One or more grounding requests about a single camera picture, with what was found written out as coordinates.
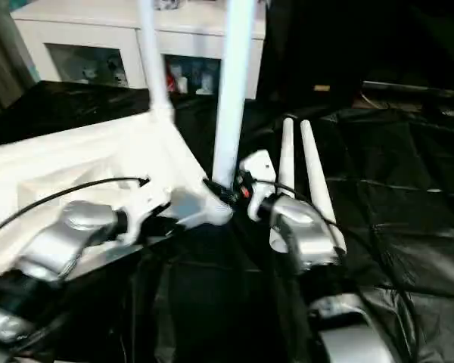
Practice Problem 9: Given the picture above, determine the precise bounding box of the white plastic table leg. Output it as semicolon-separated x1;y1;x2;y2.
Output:
299;119;348;253
135;0;176;123
210;0;258;190
269;117;297;253

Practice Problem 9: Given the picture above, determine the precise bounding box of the white plastic table top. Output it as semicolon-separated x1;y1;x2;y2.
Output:
0;112;234;282

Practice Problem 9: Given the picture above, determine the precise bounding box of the black plastic mat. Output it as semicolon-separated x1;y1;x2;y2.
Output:
0;79;454;363

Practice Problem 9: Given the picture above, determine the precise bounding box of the white sideboard cabinet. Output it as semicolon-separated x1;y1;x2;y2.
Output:
11;0;267;99

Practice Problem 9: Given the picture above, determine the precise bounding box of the beige curtain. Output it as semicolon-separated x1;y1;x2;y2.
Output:
0;0;39;122

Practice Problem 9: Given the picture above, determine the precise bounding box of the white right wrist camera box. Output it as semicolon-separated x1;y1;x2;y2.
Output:
239;150;279;222

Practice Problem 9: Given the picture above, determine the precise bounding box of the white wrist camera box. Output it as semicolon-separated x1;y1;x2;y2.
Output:
117;181;173;247
239;150;279;222

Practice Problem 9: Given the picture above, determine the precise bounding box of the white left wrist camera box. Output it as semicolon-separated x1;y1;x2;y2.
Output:
117;181;173;247

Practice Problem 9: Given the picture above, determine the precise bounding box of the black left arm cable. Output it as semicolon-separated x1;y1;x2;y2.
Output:
0;177;152;243

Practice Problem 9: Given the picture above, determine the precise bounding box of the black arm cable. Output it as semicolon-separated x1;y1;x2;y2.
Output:
0;177;152;243
261;181;421;356

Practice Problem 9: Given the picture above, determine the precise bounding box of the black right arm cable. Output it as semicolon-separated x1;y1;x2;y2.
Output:
261;181;421;356

